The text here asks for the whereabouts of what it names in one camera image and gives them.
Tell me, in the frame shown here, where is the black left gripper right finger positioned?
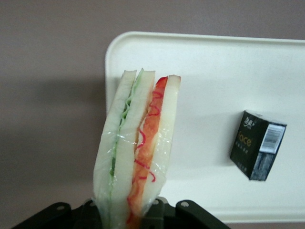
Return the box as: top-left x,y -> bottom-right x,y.
140,196 -> 230,229

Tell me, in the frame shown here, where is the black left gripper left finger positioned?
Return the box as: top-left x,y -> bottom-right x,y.
10,199 -> 104,229

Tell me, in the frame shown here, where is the triangle sandwich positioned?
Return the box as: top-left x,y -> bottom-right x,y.
91,68 -> 182,229

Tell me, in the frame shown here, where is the cream plastic tray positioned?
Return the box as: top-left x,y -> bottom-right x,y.
104,31 -> 305,224

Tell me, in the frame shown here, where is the small black tissue pack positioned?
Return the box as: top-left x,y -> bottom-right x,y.
230,109 -> 288,181

